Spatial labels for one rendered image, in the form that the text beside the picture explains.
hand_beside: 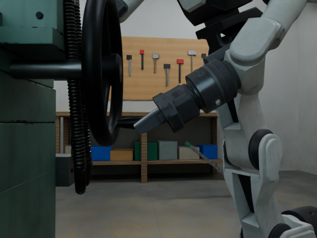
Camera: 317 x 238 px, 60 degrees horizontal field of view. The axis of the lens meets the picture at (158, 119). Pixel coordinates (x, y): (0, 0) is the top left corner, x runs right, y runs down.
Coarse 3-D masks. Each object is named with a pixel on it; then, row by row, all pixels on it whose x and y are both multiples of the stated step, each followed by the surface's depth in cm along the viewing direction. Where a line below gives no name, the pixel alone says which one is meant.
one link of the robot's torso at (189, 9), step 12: (180, 0) 90; (192, 0) 86; (204, 0) 83; (216, 0) 81; (228, 0) 81; (240, 0) 85; (192, 12) 89; (204, 12) 87; (216, 12) 85; (228, 12) 87; (192, 24) 95
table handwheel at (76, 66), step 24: (96, 0) 40; (96, 24) 38; (96, 48) 38; (120, 48) 62; (24, 72) 50; (48, 72) 50; (72, 72) 50; (96, 72) 38; (120, 72) 51; (96, 96) 39; (120, 96) 63; (96, 120) 41
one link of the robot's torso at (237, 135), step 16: (240, 96) 86; (256, 96) 93; (224, 112) 98; (240, 112) 89; (256, 112) 93; (224, 128) 98; (240, 128) 92; (256, 128) 93; (224, 144) 101; (240, 144) 93; (256, 144) 90; (240, 160) 95; (256, 160) 90
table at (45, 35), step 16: (0, 16) 47; (0, 32) 46; (16, 32) 46; (32, 32) 46; (48, 32) 46; (16, 48) 48; (32, 48) 48; (48, 48) 48; (64, 48) 51; (64, 80) 84
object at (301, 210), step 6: (288, 210) 113; (294, 210) 112; (300, 210) 112; (306, 210) 112; (312, 210) 113; (294, 216) 110; (300, 216) 108; (306, 216) 108; (312, 216) 109; (306, 222) 106; (312, 222) 107
